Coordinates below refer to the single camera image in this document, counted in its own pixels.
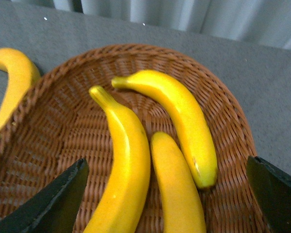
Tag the yellow banana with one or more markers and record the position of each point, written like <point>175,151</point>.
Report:
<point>124,197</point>
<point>181,204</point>
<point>22,74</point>
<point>194,135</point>

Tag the brown wicker basket with bananas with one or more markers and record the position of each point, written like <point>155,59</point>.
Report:
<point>59,123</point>

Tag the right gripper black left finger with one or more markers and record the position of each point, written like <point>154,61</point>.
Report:
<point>54,208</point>

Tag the white pleated curtain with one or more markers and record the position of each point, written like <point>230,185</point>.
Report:
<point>265,22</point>

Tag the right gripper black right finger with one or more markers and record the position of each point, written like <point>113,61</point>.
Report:
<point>272,189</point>

